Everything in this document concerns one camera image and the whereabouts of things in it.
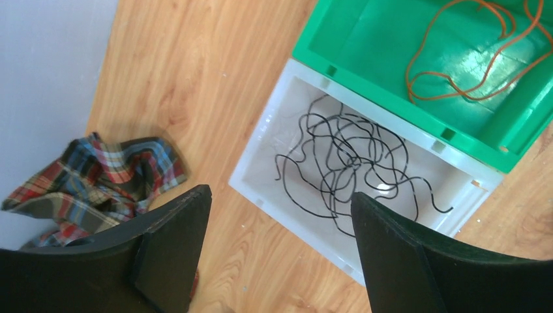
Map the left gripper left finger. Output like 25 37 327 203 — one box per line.
1 185 212 312

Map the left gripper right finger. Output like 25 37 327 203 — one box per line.
351 192 552 312

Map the black cable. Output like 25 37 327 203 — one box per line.
273 94 455 237

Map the orange cable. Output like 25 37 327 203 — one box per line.
404 0 547 104

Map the plaid cloth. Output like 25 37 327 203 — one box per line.
1 132 187 248

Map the white plastic bin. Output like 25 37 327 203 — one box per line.
229 59 504 284

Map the green plastic bin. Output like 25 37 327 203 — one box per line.
292 1 552 173

